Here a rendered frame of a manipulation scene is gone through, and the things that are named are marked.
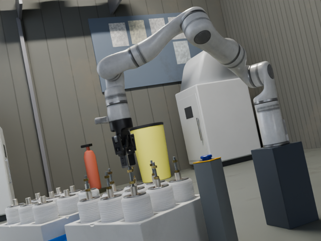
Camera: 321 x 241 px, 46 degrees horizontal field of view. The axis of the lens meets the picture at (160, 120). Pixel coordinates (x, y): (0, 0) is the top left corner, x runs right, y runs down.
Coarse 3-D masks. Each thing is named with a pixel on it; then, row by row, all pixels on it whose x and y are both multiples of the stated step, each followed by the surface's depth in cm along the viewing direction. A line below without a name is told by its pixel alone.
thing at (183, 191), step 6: (186, 180) 139; (174, 186) 138; (180, 186) 137; (186, 186) 138; (192, 186) 140; (174, 192) 138; (180, 192) 137; (186, 192) 137; (192, 192) 139; (180, 198) 137; (186, 198) 137; (192, 198) 138
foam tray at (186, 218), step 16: (176, 208) 126; (192, 208) 132; (80, 224) 132; (96, 224) 126; (112, 224) 121; (128, 224) 116; (144, 224) 114; (160, 224) 119; (176, 224) 125; (192, 224) 131; (80, 240) 132; (96, 240) 127; (112, 240) 121; (128, 240) 117; (144, 240) 113; (160, 240) 118; (176, 240) 123; (192, 240) 129; (208, 240) 136
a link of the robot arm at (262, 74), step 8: (256, 64) 149; (264, 64) 146; (256, 72) 146; (264, 72) 145; (272, 72) 148; (256, 80) 147; (264, 80) 145; (272, 80) 147; (264, 88) 145; (272, 88) 146; (264, 96) 145; (272, 96) 145; (256, 104) 148
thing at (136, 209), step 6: (126, 198) 121; (132, 198) 120; (138, 198) 120; (144, 198) 120; (126, 204) 120; (132, 204) 119; (138, 204) 119; (144, 204) 120; (150, 204) 123; (126, 210) 120; (132, 210) 119; (138, 210) 119; (144, 210) 120; (150, 210) 122; (126, 216) 121; (132, 216) 119; (138, 216) 119; (144, 216) 120; (150, 216) 121
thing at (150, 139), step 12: (132, 132) 418; (144, 132) 409; (156, 132) 412; (144, 144) 410; (156, 144) 410; (144, 156) 411; (156, 156) 409; (144, 168) 412; (156, 168) 409; (168, 168) 418; (144, 180) 416
